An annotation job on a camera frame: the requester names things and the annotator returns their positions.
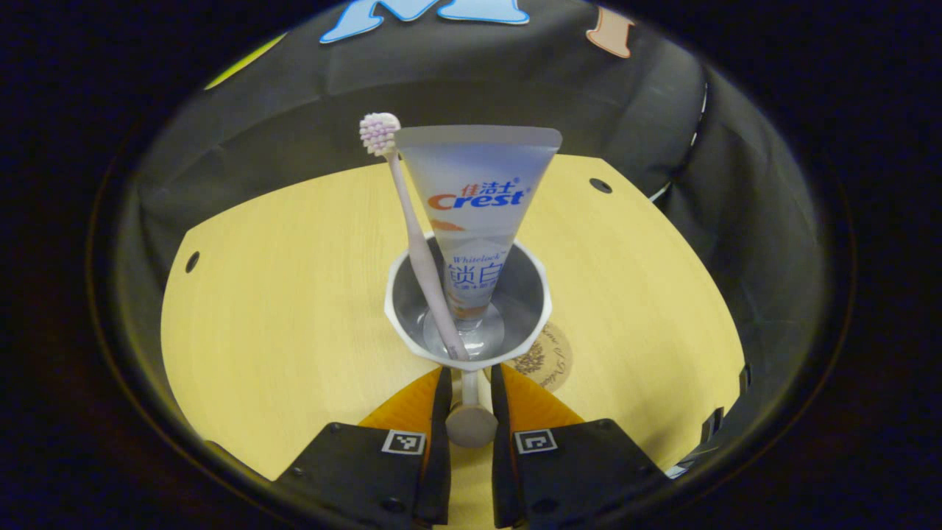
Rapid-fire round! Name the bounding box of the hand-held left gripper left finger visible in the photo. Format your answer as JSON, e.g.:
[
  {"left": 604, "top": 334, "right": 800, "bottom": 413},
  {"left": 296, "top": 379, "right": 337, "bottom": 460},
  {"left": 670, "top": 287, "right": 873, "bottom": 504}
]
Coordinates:
[{"left": 276, "top": 366, "right": 453, "bottom": 530}]

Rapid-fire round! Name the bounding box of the black backdrop cloth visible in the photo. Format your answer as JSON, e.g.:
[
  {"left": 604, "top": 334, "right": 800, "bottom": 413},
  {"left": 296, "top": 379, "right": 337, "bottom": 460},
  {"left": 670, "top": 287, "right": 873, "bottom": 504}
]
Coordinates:
[{"left": 118, "top": 0, "right": 832, "bottom": 472}]

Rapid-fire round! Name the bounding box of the pale pink toothbrush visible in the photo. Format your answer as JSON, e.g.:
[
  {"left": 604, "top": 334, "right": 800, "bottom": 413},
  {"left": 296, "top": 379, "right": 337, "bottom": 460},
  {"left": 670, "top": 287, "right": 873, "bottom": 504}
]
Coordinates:
[{"left": 359, "top": 113, "right": 470, "bottom": 361}]

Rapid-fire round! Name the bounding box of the white cup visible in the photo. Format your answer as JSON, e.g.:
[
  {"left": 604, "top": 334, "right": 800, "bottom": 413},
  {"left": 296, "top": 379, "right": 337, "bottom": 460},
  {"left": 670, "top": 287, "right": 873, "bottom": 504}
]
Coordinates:
[{"left": 384, "top": 234, "right": 553, "bottom": 448}]

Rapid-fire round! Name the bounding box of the round brown coaster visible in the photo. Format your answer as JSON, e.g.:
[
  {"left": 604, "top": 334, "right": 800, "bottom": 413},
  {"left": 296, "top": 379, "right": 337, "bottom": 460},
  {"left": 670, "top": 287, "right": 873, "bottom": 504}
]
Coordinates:
[{"left": 508, "top": 322, "right": 573, "bottom": 391}]

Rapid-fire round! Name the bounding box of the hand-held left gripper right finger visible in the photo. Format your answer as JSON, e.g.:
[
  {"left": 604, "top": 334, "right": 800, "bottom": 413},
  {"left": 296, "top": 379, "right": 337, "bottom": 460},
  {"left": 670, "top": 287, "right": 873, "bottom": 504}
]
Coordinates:
[{"left": 491, "top": 363, "right": 670, "bottom": 530}]

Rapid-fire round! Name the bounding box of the white toothpaste tube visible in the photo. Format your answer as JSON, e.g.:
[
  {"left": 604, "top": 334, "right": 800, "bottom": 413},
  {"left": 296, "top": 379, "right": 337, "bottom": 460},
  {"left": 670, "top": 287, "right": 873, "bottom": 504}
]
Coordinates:
[{"left": 395, "top": 125, "right": 564, "bottom": 325}]

